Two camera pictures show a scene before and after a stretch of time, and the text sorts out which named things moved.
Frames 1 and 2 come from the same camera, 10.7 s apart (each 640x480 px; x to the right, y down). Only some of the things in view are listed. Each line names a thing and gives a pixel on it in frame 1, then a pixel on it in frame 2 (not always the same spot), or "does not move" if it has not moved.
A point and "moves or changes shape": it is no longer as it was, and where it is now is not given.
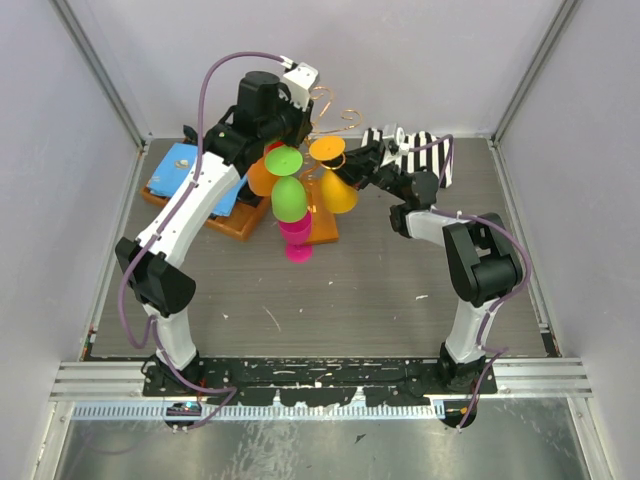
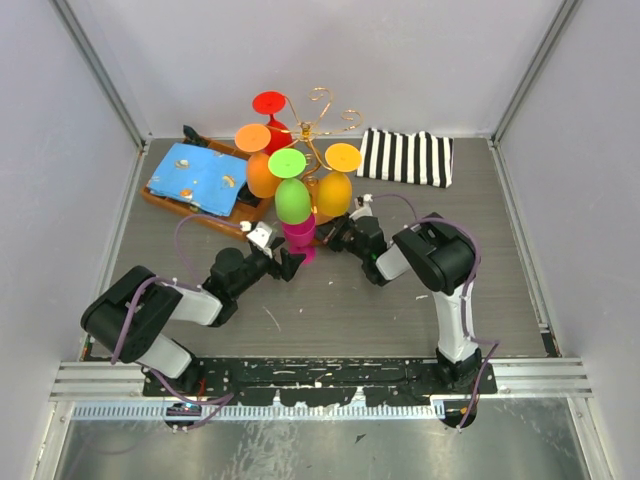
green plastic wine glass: (288, 193) does not move
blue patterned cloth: (172, 168) does not move
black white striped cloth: (426, 150) does not move
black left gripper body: (291, 124) -> (258, 265)
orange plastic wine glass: (260, 180) does not move
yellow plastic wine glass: (340, 195) moves or changes shape
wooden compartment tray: (238, 222) does not move
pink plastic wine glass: (296, 237) does not move
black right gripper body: (387, 179) -> (341, 236)
